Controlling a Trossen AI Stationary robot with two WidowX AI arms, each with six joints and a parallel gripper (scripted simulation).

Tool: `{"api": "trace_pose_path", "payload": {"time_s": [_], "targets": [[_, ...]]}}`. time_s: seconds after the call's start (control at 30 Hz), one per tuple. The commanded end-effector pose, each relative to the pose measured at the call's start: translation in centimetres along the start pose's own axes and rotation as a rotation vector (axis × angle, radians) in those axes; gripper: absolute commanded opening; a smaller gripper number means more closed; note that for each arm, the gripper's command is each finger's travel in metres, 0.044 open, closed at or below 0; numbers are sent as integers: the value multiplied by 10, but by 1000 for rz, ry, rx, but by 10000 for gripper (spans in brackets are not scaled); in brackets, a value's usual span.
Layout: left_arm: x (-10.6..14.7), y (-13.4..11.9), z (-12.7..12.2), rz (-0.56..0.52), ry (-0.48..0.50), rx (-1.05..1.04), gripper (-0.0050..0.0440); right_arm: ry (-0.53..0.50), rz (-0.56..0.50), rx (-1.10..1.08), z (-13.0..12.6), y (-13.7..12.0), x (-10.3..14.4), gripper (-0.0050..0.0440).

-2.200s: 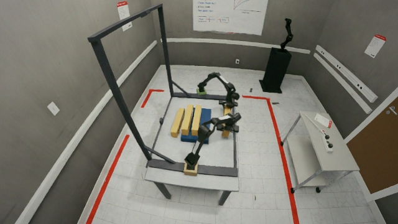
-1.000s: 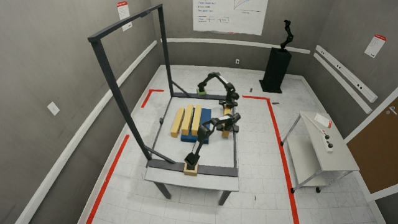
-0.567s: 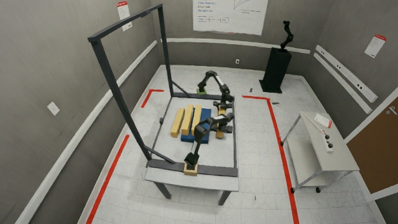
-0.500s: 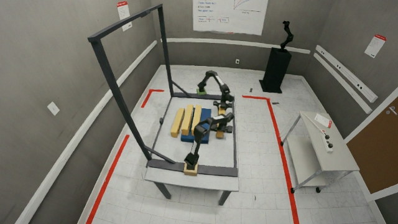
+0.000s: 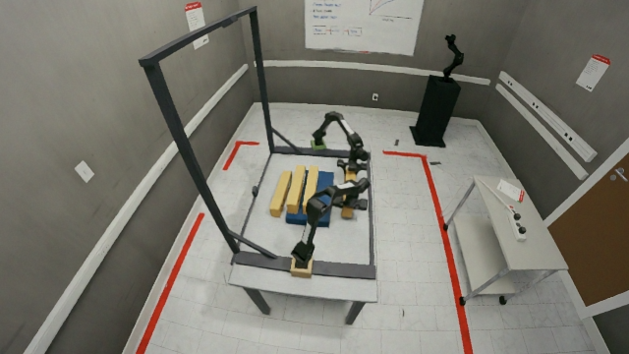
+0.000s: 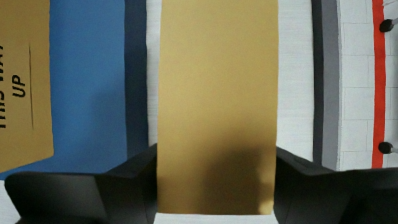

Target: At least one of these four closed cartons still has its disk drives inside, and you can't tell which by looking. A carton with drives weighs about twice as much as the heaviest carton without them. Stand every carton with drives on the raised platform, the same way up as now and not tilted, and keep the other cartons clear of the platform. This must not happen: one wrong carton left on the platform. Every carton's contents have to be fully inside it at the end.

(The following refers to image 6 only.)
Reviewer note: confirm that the brown cardboard carton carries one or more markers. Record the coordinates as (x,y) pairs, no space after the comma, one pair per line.
(217,107)
(25,103)

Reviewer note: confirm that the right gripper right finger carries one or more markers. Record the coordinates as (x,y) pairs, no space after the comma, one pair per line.
(308,193)

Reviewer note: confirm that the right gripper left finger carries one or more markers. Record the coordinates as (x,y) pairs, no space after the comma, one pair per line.
(125,194)

